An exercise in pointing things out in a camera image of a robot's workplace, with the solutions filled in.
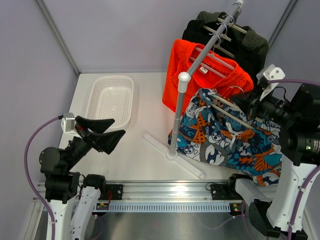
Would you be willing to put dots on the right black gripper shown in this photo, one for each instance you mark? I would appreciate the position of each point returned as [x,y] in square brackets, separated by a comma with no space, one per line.
[252,107]

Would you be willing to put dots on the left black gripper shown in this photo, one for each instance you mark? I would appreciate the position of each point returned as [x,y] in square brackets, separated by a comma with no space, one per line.
[101,142]

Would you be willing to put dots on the cream hanger of patterned shorts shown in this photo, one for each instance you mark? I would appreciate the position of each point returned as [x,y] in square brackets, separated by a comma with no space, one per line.
[227,112]

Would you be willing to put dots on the patterned blue orange shorts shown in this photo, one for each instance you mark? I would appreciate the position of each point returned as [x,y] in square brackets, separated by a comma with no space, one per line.
[256,153]

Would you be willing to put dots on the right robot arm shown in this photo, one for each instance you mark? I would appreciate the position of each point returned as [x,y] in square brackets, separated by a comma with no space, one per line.
[299,121]

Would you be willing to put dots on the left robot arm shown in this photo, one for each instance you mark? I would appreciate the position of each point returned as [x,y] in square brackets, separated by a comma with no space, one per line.
[71,201]

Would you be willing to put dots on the dark green shorts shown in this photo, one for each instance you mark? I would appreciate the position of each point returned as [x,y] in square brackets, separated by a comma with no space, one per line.
[251,46]

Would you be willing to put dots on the hanger of black shorts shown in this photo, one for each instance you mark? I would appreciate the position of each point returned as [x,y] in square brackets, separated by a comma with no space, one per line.
[224,37]

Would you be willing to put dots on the black shorts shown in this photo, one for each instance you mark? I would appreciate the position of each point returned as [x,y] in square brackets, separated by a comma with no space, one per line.
[196,34]

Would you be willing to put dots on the hanger of green shorts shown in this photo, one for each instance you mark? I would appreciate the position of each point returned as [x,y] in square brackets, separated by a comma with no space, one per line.
[232,24]

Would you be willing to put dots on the white perforated basket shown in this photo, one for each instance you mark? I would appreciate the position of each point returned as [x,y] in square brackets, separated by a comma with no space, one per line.
[111,97]

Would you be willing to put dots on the grey clothes rack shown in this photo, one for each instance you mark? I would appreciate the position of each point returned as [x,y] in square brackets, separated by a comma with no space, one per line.
[183,80]

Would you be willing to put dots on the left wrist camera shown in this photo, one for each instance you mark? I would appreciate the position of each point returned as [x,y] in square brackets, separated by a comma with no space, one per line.
[68,123]

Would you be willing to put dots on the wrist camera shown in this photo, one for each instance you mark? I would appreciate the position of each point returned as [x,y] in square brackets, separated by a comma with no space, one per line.
[68,123]
[271,74]

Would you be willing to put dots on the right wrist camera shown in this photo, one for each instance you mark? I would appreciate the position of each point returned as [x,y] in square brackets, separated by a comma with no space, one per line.
[271,74]

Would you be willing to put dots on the aluminium mounting rail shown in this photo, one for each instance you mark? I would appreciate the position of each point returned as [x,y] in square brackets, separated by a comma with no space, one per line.
[178,191]

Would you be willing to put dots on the white slotted cable duct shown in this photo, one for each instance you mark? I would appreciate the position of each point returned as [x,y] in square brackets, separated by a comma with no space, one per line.
[162,207]

